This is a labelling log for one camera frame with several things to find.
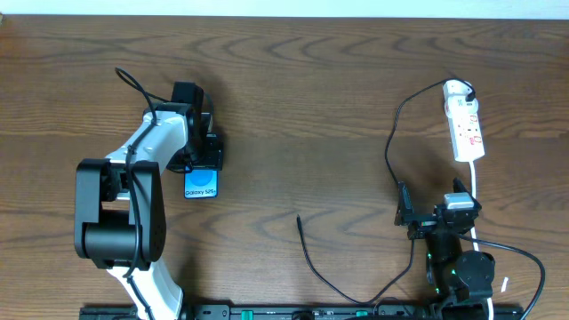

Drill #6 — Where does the blue Samsung Galaxy smartphone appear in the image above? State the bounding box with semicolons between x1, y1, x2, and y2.
184;170;219;199

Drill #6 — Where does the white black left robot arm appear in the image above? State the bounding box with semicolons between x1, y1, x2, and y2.
74;101;223;319

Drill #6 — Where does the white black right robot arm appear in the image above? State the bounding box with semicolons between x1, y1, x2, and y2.
395;179;496;319

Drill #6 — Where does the white USB charger plug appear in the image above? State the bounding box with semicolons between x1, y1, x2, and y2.
443;79;473;100

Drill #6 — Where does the white power strip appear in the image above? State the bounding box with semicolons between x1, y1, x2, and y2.
445;95;485;163

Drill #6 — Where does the white paper scrap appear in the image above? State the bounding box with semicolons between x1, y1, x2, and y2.
501;276;509;292

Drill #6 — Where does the white power strip cord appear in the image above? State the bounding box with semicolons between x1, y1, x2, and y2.
468;160;495;320

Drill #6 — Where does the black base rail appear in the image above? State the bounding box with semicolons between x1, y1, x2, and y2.
78;302;524;320

